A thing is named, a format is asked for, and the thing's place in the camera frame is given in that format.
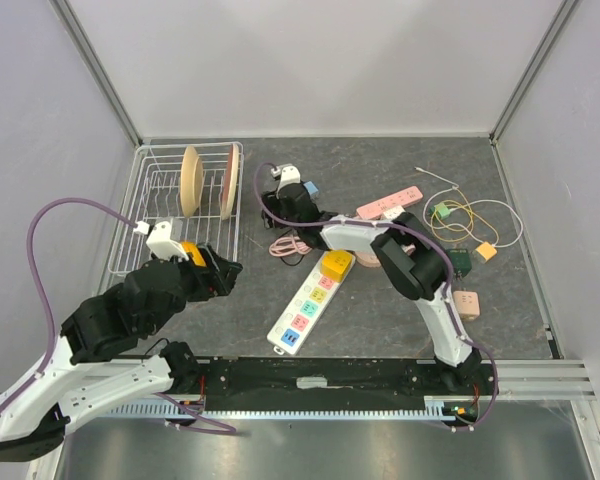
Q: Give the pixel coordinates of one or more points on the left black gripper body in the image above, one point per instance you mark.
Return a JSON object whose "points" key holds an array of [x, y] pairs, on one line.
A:
{"points": [[198, 284]]}

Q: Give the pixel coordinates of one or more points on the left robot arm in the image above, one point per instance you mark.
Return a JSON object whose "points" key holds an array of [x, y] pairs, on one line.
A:
{"points": [[38, 412]]}

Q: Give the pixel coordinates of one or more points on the pink long power strip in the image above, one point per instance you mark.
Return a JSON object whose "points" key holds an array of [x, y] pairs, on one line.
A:
{"points": [[403, 198]]}

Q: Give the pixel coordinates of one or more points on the white multicolour power strip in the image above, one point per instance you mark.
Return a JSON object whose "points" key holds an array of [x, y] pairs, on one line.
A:
{"points": [[302, 313]]}

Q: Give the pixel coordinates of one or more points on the beige plate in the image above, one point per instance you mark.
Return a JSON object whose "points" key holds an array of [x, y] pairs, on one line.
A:
{"points": [[191, 181]]}

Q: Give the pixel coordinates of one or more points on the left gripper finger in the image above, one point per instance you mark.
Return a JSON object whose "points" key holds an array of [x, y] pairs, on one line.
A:
{"points": [[212, 259], [224, 275]]}

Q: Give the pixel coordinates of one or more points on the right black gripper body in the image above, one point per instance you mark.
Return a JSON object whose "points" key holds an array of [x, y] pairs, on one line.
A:
{"points": [[271, 199]]}

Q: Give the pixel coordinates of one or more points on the small green charger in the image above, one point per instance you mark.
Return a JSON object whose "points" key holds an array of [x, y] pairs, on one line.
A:
{"points": [[440, 211]]}

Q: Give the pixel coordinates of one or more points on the white wire dish rack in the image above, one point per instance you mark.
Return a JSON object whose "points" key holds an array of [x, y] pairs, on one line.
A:
{"points": [[153, 192]]}

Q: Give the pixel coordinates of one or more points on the small yellow charger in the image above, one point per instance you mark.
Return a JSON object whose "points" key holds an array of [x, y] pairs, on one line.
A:
{"points": [[485, 252]]}

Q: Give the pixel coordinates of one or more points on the pink rimmed plate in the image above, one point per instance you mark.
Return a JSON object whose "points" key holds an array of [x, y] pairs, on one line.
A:
{"points": [[230, 182]]}

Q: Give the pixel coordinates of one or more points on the pink round power socket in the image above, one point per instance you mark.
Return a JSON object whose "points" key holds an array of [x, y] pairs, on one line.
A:
{"points": [[367, 260]]}

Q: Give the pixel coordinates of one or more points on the white cube socket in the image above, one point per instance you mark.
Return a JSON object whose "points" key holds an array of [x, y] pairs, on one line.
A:
{"points": [[393, 213]]}

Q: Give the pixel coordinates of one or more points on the orange bowl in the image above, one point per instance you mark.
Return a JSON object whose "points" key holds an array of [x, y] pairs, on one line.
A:
{"points": [[193, 253]]}

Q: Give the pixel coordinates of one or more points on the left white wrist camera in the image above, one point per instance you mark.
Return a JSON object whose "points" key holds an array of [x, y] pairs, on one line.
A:
{"points": [[163, 238]]}

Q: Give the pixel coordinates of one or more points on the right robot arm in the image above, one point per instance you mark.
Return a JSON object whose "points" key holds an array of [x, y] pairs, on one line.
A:
{"points": [[415, 264]]}

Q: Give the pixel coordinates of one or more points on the blue charger adapter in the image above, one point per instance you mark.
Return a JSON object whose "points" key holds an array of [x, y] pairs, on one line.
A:
{"points": [[312, 190]]}

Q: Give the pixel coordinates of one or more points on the yellow cube socket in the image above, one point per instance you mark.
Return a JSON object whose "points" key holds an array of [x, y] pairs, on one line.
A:
{"points": [[335, 265]]}

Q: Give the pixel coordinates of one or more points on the dark green cube socket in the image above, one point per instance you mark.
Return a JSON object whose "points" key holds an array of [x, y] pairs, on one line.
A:
{"points": [[461, 261]]}

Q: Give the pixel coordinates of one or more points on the pink cube socket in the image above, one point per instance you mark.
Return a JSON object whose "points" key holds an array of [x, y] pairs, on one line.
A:
{"points": [[467, 305]]}

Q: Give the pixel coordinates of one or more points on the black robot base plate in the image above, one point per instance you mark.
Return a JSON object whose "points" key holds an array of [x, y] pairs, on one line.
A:
{"points": [[320, 385]]}

